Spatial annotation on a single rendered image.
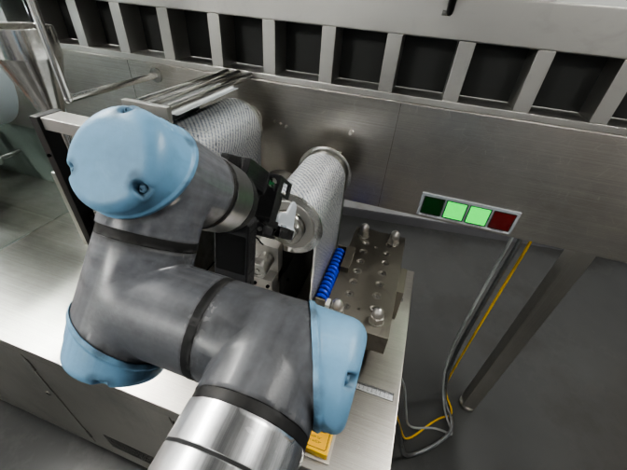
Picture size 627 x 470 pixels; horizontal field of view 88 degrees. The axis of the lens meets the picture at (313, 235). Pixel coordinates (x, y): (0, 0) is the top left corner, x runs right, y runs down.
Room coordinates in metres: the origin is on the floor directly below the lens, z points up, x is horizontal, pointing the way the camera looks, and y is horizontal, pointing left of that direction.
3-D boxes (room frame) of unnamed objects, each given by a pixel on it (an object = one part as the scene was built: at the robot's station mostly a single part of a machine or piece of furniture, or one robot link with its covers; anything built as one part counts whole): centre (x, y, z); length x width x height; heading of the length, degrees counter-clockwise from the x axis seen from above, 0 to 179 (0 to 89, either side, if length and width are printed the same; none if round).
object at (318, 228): (0.55, 0.05, 1.25); 0.15 x 0.01 x 0.15; 75
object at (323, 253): (0.65, -0.04, 1.11); 0.23 x 0.01 x 0.18; 165
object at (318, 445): (0.28, -0.04, 0.91); 0.07 x 0.07 x 0.02; 75
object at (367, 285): (0.66, -0.16, 1.00); 0.40 x 0.16 x 0.06; 165
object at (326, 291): (0.65, -0.06, 1.03); 0.21 x 0.04 x 0.03; 165
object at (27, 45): (0.85, 0.72, 1.50); 0.14 x 0.14 x 0.06
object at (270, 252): (0.52, 0.10, 1.05); 0.06 x 0.05 x 0.31; 165
